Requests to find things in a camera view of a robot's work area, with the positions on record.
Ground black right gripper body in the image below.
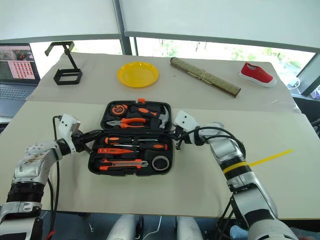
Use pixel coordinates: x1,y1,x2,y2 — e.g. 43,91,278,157
174,125,194,145

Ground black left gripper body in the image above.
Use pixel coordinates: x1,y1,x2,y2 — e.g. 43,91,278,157
71,130,93,153

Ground orange voltage tester pen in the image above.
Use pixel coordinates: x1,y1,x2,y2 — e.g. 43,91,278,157
97,147,140,155

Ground orange black utility knife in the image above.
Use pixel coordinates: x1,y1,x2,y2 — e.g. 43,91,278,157
98,157,150,171

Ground black plastic tool case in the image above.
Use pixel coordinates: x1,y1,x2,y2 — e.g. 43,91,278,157
87,97,175,177

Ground orange black tape measure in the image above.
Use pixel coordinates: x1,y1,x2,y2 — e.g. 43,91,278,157
111,104,130,116

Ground beige table cover sheet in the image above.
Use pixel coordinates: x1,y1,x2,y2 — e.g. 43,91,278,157
25,51,303,115
0,100,320,221

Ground black headphone stand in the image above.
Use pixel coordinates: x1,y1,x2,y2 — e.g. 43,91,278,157
44,41,84,87

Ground rolled bamboo mat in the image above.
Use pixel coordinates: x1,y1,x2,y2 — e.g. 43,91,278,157
170,56,242,98

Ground yellow plastic plate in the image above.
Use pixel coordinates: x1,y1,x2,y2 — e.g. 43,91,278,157
116,61,160,89

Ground dark grey laptop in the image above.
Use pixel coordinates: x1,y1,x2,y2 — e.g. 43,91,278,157
0,42,42,119

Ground silver rounded shape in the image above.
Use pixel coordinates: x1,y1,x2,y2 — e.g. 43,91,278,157
109,214,144,240
175,215,204,240

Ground yellow zip tie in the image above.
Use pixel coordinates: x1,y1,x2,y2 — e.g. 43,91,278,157
222,148,295,175

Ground dark grey window mullion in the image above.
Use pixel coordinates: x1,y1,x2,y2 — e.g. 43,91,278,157
119,34,140,57

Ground red canvas shoe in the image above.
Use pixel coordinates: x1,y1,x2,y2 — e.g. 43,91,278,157
238,62,278,88

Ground white roller blind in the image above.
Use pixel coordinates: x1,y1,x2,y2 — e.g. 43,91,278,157
0,0,123,43
118,0,320,52

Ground black chair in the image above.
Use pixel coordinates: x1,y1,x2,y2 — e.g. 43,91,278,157
291,95,320,139

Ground dark window side pillar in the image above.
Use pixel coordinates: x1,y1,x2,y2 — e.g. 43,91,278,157
295,51,320,96

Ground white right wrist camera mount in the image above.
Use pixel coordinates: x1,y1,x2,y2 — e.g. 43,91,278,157
173,110,201,132

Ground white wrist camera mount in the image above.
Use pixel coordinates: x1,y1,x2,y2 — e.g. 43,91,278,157
57,113,82,137
173,110,201,132

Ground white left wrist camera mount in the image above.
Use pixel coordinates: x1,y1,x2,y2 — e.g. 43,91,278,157
57,113,82,137

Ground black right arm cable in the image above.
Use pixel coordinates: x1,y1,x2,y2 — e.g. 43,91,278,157
183,125,247,240

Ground claw hammer orange black handle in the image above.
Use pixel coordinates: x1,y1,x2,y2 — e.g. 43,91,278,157
129,104,171,130

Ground orange handled pliers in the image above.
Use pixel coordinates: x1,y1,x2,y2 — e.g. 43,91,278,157
105,117,147,129

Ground white charger with cable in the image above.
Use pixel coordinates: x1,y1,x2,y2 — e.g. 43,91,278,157
287,75,301,91

